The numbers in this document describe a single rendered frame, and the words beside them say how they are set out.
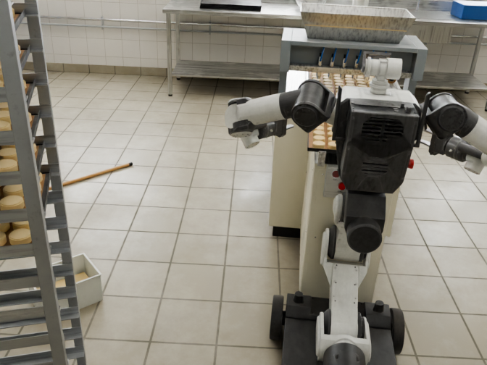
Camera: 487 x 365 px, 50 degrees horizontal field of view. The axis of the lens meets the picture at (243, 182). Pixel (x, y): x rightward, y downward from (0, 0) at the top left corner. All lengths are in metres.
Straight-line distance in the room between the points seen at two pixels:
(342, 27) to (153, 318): 1.70
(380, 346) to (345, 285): 0.31
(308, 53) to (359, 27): 0.29
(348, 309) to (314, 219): 0.41
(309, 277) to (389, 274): 0.69
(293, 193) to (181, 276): 0.79
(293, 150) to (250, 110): 1.13
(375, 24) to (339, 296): 1.35
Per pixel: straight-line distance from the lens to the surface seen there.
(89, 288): 2.68
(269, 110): 1.77
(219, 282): 2.82
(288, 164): 2.94
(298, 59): 2.82
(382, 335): 2.39
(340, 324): 2.13
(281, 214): 3.09
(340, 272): 2.21
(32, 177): 1.15
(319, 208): 2.27
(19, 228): 1.36
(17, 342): 1.45
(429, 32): 5.69
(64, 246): 1.77
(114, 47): 6.33
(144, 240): 3.15
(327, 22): 2.75
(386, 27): 2.78
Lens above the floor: 1.74
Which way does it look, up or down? 27 degrees down
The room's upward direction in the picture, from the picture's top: 3 degrees clockwise
